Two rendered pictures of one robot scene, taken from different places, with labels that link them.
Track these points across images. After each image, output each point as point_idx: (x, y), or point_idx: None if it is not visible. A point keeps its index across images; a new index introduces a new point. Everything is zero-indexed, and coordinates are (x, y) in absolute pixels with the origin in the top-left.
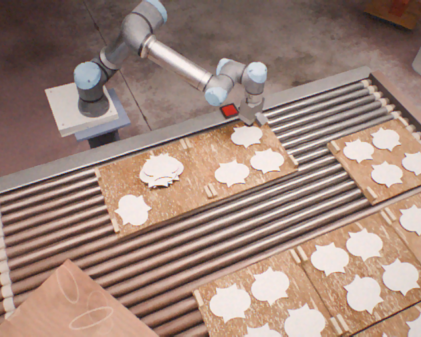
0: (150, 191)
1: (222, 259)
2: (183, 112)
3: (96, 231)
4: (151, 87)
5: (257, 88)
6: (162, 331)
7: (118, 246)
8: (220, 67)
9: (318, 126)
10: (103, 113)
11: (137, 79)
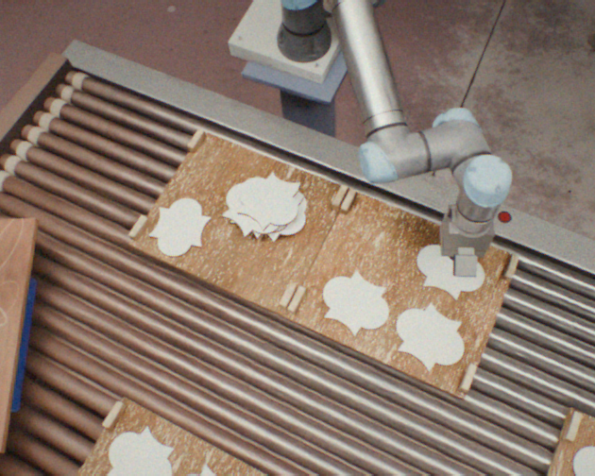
0: (228, 223)
1: (203, 400)
2: (524, 146)
3: (122, 213)
4: (518, 72)
5: (468, 209)
6: (49, 404)
7: (121, 256)
8: (441, 120)
9: None
10: (301, 59)
11: (510, 44)
